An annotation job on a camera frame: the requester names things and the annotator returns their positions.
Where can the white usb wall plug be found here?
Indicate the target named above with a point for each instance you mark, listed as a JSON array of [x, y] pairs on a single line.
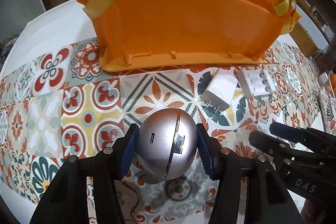
[[220, 90]]

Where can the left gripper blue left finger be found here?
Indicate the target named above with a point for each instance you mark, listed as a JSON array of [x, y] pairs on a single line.
[[128, 149]]

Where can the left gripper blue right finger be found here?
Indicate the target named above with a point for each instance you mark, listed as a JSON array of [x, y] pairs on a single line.
[[208, 148]]

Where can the white battery charger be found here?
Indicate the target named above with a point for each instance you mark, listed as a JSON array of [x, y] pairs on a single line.
[[255, 83]]

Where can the orange plastic crate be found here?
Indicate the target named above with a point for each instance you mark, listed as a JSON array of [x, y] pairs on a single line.
[[136, 34]]

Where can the oranges in bowl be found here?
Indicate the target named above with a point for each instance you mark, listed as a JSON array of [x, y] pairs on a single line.
[[332, 79]]

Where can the woven cork box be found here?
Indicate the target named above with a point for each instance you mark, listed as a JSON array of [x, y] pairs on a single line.
[[303, 40]]

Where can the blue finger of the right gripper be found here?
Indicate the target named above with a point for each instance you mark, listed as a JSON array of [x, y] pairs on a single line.
[[295, 135], [268, 145]]

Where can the patterned tile table mat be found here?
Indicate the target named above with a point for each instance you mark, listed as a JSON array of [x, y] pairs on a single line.
[[63, 104]]

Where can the silver egg-shaped speaker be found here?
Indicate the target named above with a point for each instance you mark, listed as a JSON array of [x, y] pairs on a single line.
[[167, 143]]

